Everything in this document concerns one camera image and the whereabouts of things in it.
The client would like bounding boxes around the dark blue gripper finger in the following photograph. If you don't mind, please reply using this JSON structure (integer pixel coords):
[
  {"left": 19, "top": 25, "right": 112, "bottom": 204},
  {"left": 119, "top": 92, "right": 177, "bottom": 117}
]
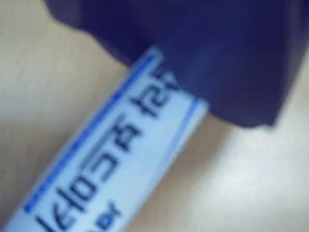
[
  {"left": 154, "top": 0, "right": 309, "bottom": 129},
  {"left": 45, "top": 0, "right": 169, "bottom": 66}
]

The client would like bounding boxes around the white marker pen blue cap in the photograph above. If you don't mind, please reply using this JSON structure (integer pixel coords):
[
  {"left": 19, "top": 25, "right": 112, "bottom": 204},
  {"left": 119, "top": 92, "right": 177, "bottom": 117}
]
[{"left": 0, "top": 47, "right": 210, "bottom": 232}]

